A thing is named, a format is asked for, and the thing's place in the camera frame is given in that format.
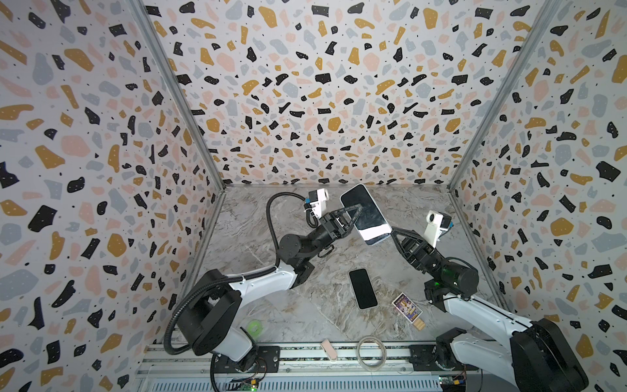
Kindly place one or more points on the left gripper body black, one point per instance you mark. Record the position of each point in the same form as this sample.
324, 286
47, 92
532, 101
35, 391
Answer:
329, 229

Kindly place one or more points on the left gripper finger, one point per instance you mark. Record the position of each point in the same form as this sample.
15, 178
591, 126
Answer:
340, 213
353, 213

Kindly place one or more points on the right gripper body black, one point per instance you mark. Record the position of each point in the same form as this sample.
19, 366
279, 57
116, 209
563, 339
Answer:
411, 247

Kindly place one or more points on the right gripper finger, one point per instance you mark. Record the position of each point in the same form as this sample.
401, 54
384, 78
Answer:
404, 246
412, 234

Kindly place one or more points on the phone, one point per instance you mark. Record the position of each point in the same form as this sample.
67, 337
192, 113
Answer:
370, 224

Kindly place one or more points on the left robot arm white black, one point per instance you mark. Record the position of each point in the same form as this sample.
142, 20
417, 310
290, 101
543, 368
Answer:
202, 322

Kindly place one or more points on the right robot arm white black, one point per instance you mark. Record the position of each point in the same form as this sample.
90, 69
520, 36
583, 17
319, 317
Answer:
532, 355

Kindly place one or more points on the colourful card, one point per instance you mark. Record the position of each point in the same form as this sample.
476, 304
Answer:
407, 308

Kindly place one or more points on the black smartphone on table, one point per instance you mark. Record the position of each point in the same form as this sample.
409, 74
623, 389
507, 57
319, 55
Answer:
363, 289

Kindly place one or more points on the small wooden block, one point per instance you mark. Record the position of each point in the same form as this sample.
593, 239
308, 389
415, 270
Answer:
419, 324

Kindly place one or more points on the pink eraser block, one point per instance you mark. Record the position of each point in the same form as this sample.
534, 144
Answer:
329, 350

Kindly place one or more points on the green tape roll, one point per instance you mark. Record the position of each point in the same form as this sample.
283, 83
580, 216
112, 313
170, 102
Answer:
255, 328

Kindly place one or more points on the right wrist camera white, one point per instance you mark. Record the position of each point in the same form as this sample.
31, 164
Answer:
437, 225

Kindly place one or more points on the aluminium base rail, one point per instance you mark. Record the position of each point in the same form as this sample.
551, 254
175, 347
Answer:
397, 366

